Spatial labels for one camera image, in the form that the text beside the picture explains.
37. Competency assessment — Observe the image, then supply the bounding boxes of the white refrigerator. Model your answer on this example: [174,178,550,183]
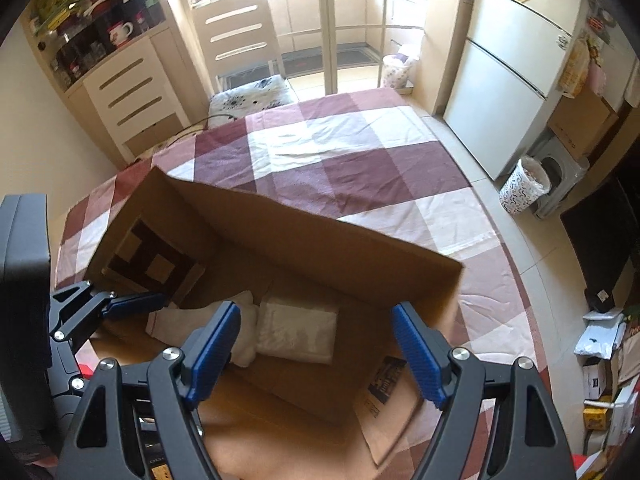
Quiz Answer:
[442,0,587,182]

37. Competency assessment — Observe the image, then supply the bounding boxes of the white padded packet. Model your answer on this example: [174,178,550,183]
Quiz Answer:
[146,290,259,368]
[255,296,340,365]

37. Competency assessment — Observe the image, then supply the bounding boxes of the yellow hanging bag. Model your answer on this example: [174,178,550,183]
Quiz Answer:
[557,35,592,99]

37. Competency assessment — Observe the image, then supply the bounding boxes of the dark kitchen doormat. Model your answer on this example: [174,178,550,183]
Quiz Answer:
[280,45,382,74]

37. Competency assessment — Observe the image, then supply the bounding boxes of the pink hanging bag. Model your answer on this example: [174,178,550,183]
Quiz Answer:
[587,62,609,97]

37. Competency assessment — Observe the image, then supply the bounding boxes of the black flat screen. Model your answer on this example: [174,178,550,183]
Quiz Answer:
[560,172,637,312]

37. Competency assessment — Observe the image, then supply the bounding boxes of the row of storage jars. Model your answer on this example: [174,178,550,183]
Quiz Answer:
[27,0,168,88]

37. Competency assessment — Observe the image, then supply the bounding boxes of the kitchen base cabinets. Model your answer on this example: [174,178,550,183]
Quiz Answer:
[267,0,427,54]

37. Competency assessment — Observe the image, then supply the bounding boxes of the grey plastic stool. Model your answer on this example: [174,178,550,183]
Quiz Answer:
[525,130,592,221]

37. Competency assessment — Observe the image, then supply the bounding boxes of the cream wooden chair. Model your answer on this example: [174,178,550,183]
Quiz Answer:
[191,0,287,92]

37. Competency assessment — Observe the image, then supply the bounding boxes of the black cable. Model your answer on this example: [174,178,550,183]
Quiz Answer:
[170,112,247,146]

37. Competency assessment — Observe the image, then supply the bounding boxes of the brown cardboard box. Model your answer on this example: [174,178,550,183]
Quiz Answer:
[82,166,463,467]

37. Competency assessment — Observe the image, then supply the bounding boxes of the white mug red print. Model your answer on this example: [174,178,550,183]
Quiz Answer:
[107,20,135,51]

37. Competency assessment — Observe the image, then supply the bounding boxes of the flat cardboard carton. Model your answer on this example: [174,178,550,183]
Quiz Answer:
[547,89,621,161]

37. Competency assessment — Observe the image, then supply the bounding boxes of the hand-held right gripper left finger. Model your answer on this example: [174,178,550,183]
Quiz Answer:
[57,300,242,480]

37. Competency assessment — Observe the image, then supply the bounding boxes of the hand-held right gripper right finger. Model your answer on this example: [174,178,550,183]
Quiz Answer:
[392,302,573,480]

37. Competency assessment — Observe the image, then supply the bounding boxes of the black squiggle waste bin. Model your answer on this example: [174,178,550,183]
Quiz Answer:
[499,157,551,216]

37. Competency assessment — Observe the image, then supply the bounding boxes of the glass sliding door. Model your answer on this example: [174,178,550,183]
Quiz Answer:
[150,0,443,97]

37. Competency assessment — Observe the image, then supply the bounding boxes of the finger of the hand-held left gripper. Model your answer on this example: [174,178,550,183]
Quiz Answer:
[50,282,168,342]
[60,376,101,411]

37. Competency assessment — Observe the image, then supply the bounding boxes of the pile of parcels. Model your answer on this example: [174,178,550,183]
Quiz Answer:
[574,309,640,463]

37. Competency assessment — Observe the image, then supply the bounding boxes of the cream display cabinet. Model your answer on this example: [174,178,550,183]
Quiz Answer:
[20,0,211,167]

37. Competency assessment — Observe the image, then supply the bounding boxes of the floral seat cushion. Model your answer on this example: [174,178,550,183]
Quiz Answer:
[207,74,296,122]

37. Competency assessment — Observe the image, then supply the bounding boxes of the red patterned carton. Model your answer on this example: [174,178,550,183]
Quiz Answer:
[570,452,607,480]

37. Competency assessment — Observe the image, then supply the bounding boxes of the floral waste bin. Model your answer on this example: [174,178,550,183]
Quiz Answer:
[382,52,418,90]

